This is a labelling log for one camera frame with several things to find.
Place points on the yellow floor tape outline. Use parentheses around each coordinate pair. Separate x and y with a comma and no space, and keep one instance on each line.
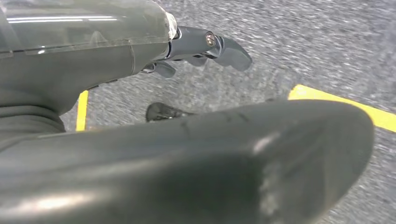
(340,107)

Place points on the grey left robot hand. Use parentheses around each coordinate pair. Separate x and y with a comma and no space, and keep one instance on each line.
(154,173)

